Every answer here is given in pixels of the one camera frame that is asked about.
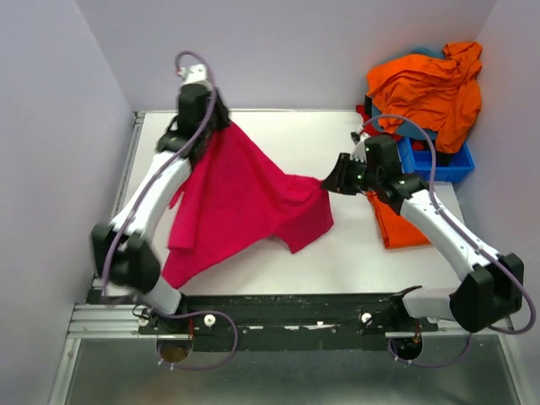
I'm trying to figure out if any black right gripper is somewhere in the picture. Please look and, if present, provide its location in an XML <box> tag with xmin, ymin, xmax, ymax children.
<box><xmin>318</xmin><ymin>151</ymin><xmax>381</xmax><ymax>196</ymax></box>

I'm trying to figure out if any magenta t-shirt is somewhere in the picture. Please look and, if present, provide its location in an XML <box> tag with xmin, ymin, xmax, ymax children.
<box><xmin>163</xmin><ymin>123</ymin><xmax>334</xmax><ymax>289</ymax></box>

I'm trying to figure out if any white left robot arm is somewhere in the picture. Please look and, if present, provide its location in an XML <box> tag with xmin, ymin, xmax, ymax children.
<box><xmin>90</xmin><ymin>81</ymin><xmax>230</xmax><ymax>333</ymax></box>

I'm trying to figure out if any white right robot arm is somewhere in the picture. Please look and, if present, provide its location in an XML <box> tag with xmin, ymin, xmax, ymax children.
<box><xmin>321</xmin><ymin>135</ymin><xmax>524</xmax><ymax>332</ymax></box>

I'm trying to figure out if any red t-shirt in pile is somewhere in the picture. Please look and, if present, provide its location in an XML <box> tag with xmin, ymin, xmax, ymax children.
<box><xmin>355</xmin><ymin>105</ymin><xmax>372</xmax><ymax>129</ymax></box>

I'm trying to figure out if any folded orange t-shirt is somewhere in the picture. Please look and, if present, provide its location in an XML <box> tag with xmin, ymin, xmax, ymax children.
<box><xmin>367</xmin><ymin>192</ymin><xmax>430</xmax><ymax>250</ymax></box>

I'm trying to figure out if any blue plastic bin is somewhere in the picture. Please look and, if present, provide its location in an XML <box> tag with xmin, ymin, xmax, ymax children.
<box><xmin>397</xmin><ymin>138</ymin><xmax>475</xmax><ymax>183</ymax></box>

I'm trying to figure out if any crumpled orange t-shirt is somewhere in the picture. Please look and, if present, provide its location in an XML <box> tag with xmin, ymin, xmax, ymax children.
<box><xmin>366</xmin><ymin>42</ymin><xmax>483</xmax><ymax>154</ymax></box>

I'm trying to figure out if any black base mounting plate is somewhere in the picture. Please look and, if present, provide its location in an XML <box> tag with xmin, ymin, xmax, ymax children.
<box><xmin>86</xmin><ymin>286</ymin><xmax>442</xmax><ymax>354</ymax></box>

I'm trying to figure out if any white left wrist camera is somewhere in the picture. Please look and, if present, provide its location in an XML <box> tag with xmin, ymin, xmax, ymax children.
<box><xmin>175</xmin><ymin>64</ymin><xmax>210</xmax><ymax>87</ymax></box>

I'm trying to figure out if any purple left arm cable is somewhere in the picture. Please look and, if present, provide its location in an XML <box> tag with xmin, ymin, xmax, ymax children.
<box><xmin>100</xmin><ymin>51</ymin><xmax>240</xmax><ymax>371</ymax></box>

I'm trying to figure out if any aluminium extrusion rail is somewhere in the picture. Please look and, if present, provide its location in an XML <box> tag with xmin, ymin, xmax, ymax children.
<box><xmin>67</xmin><ymin>305</ymin><xmax>139</xmax><ymax>339</ymax></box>

